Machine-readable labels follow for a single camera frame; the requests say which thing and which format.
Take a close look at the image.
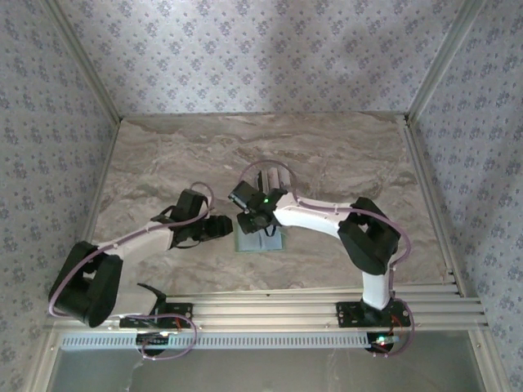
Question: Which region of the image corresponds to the clear acrylic card box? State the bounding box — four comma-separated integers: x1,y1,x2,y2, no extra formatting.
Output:
256,164,292,194

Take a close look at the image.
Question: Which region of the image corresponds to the grey metal panel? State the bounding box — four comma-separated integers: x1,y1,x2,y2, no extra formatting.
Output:
52,349,487,392

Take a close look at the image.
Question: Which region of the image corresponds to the grey slotted cable duct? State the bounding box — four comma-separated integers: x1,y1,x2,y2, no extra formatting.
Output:
60,332,371,351

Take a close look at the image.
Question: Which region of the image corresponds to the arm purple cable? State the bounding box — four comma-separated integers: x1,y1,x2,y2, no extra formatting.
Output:
47,181,198,361
239,159,418,359

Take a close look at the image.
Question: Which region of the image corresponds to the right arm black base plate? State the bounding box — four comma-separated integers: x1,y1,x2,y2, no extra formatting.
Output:
334,301,412,330

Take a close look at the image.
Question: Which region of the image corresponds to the aluminium corner post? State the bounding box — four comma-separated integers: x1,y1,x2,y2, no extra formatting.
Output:
406,0,489,123
40,0,123,123

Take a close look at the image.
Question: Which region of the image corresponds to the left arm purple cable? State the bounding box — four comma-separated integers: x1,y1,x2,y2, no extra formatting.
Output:
47,181,198,361

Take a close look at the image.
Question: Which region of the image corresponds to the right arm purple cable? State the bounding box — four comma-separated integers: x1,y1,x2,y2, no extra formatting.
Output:
239,159,418,359

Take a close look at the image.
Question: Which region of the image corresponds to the aluminium side rail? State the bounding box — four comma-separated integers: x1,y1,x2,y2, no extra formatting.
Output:
402,116,467,297
63,117,123,301

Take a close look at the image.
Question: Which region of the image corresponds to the aluminium mounting rail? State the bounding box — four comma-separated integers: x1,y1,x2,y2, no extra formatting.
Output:
44,285,489,332

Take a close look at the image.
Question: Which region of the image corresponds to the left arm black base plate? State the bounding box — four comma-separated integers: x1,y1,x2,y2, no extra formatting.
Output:
119,301,194,330

